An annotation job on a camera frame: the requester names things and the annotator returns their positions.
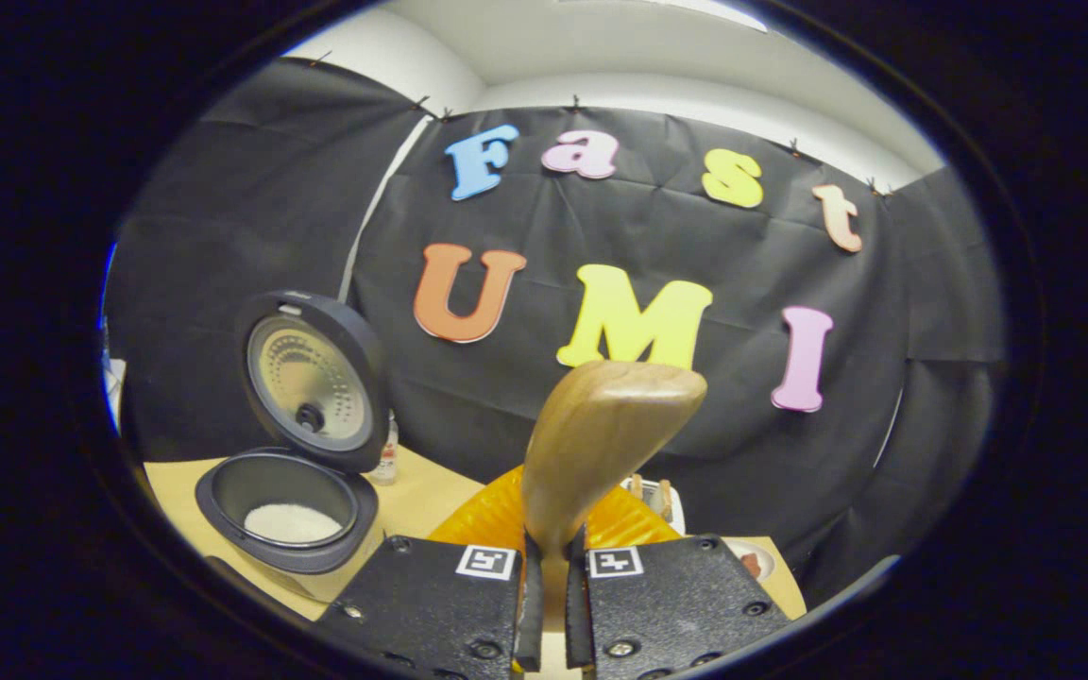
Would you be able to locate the dark grey rice cooker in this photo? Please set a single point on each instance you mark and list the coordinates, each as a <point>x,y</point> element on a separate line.
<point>313,378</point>

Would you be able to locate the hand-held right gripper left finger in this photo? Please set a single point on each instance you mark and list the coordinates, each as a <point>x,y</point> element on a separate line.
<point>440,604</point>

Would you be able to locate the wooden spoon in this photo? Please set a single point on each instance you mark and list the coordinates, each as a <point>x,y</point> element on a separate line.
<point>601,425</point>

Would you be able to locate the white toaster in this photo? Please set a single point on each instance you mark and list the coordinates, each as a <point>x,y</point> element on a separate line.
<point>674,515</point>

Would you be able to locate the black backdrop cloth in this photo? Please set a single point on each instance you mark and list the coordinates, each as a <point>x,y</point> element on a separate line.
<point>601,255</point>

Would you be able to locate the toast bread slice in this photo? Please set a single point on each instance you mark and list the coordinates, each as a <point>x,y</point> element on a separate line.
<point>665,496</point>
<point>637,486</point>

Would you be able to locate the small white plate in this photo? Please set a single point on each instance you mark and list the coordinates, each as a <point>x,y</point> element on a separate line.
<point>759,559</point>

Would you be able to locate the clear plastic bottle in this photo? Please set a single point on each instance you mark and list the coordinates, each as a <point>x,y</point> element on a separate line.
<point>386,458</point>

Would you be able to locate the white rice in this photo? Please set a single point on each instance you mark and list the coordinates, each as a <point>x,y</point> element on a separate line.
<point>291,522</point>

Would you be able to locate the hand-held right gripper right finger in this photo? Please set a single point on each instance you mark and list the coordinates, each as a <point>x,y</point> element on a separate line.
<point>676,604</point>

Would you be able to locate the brown sausage piece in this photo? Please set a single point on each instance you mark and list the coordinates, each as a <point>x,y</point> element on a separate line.
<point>752,565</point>

